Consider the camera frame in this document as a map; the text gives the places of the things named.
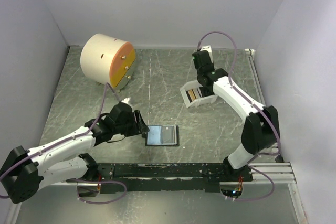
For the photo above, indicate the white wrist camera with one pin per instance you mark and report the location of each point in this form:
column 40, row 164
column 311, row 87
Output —
column 127, row 101
column 207, row 48

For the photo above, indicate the black card holder wallet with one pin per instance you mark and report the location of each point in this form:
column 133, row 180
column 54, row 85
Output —
column 153, row 138

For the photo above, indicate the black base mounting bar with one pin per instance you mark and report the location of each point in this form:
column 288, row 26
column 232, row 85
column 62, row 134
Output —
column 168, row 177

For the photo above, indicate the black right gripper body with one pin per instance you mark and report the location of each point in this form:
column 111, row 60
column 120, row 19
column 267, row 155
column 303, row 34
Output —
column 198, row 74

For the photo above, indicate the white card tray box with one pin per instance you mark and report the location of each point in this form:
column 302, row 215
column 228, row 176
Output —
column 206, row 99

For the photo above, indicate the white corner bracket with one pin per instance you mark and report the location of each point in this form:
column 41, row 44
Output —
column 250, row 51

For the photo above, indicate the grey credit card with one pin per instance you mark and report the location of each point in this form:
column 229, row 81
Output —
column 168, row 135

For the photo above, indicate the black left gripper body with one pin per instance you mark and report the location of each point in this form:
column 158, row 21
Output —
column 130, row 127

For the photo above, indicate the remaining cards in tray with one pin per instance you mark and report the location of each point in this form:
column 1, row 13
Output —
column 194, row 94

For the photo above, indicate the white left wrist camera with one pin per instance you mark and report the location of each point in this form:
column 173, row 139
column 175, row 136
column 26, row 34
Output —
column 127, row 101

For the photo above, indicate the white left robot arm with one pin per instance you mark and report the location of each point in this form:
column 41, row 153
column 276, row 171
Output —
column 25, row 172

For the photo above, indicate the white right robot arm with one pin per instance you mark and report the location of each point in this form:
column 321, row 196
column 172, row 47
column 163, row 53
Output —
column 261, row 124

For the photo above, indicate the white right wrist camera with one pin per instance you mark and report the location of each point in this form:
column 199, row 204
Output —
column 207, row 48

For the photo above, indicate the round cream mini drawer cabinet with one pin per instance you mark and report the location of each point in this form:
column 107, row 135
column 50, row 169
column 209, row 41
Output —
column 105, row 59

